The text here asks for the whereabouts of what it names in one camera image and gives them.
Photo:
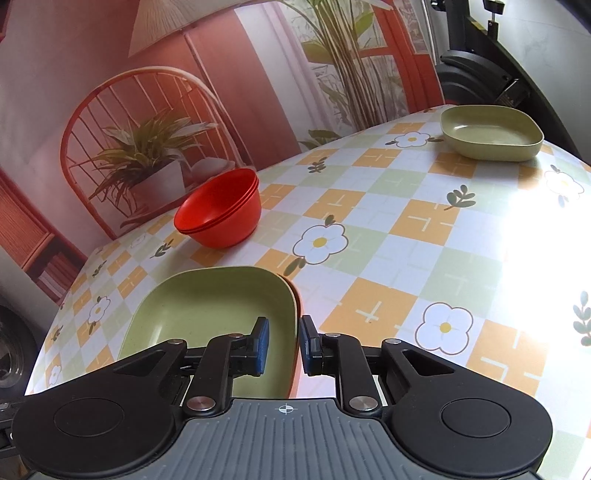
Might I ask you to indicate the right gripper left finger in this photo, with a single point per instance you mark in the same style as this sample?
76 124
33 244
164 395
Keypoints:
214 368

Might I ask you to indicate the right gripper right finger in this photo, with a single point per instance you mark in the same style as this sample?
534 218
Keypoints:
350 364

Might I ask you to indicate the orange square plate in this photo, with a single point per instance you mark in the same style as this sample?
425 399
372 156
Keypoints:
297 361

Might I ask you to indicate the green square plate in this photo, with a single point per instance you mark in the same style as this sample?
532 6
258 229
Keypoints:
198 305
491 133

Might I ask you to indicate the red bowl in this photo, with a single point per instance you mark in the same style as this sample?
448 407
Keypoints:
214 198
218 225
217 207

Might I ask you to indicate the red bowl front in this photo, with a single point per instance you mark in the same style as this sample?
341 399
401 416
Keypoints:
217 207

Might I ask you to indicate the checkered floral tablecloth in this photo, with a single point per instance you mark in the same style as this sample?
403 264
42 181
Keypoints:
389 233

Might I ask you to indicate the printed room backdrop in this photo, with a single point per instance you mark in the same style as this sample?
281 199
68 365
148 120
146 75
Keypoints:
114 110

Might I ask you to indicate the black exercise bike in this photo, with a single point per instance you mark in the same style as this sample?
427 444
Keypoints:
477 69

